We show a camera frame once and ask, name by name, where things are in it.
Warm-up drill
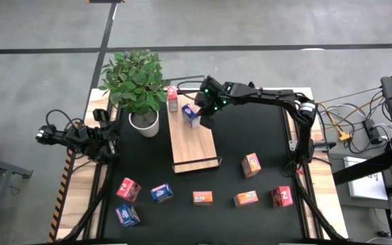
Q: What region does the orange cereal box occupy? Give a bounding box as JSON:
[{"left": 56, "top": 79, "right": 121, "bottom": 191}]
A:
[
  {"left": 240, "top": 152, "right": 262, "bottom": 179},
  {"left": 233, "top": 190, "right": 259, "bottom": 208},
  {"left": 192, "top": 191, "right": 214, "bottom": 206}
]

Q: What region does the white board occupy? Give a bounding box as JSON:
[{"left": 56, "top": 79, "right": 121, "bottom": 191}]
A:
[{"left": 344, "top": 156, "right": 389, "bottom": 201}]

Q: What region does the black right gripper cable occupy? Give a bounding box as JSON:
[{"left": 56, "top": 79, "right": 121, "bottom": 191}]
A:
[{"left": 177, "top": 80, "right": 206, "bottom": 101}]

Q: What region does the blue Frosted Flakes box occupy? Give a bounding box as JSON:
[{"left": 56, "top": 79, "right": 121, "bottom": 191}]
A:
[
  {"left": 181, "top": 103, "right": 201, "bottom": 129},
  {"left": 114, "top": 203, "right": 141, "bottom": 227},
  {"left": 150, "top": 182, "right": 175, "bottom": 204}
]

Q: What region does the green leafy plant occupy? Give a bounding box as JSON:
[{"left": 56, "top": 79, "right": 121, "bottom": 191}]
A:
[{"left": 97, "top": 48, "right": 172, "bottom": 116}]

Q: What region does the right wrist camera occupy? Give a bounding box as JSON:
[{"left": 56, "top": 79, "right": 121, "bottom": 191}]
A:
[{"left": 201, "top": 75, "right": 223, "bottom": 90}]

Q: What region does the grey floor cable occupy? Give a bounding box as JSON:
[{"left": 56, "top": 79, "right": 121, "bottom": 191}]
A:
[{"left": 319, "top": 87, "right": 383, "bottom": 104}]

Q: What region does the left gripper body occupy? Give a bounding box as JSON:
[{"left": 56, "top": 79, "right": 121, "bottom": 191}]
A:
[{"left": 87, "top": 125, "right": 110, "bottom": 148}]

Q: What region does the black table mat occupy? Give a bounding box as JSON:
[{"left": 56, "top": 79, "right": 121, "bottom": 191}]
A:
[{"left": 101, "top": 92, "right": 308, "bottom": 241}]

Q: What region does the black floor cable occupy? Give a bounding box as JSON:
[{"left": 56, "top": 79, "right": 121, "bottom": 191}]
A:
[{"left": 347, "top": 134, "right": 387, "bottom": 154}]

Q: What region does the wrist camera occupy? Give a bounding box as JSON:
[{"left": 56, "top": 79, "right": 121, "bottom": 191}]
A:
[
  {"left": 92, "top": 108, "right": 110, "bottom": 124},
  {"left": 201, "top": 75, "right": 223, "bottom": 90}
]

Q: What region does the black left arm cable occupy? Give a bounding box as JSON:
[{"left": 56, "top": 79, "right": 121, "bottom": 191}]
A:
[{"left": 45, "top": 108, "right": 85, "bottom": 132}]

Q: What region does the black desk beam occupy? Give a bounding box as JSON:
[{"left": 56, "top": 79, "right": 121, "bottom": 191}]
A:
[{"left": 331, "top": 146, "right": 392, "bottom": 186}]

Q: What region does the yellow floor cable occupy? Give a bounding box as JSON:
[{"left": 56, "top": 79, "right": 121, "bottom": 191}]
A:
[{"left": 320, "top": 97, "right": 384, "bottom": 137}]

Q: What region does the black power strip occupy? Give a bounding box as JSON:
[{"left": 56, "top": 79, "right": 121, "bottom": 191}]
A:
[{"left": 362, "top": 118, "right": 384, "bottom": 144}]

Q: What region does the yellow black hazard tape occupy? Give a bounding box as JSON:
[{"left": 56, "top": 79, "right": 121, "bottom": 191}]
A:
[{"left": 48, "top": 151, "right": 76, "bottom": 243}]

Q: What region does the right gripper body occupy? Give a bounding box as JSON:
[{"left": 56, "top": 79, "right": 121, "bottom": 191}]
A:
[{"left": 205, "top": 84, "right": 235, "bottom": 116}]

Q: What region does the white ribbed plant pot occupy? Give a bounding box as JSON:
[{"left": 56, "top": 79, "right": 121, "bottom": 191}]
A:
[{"left": 128, "top": 108, "right": 161, "bottom": 139}]

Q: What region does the red cereal box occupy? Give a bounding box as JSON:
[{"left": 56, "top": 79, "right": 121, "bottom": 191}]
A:
[
  {"left": 271, "top": 185, "right": 295, "bottom": 208},
  {"left": 167, "top": 84, "right": 179, "bottom": 113},
  {"left": 116, "top": 177, "right": 142, "bottom": 203}
]

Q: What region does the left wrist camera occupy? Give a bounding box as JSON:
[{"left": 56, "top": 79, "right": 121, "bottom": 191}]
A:
[{"left": 92, "top": 108, "right": 110, "bottom": 124}]

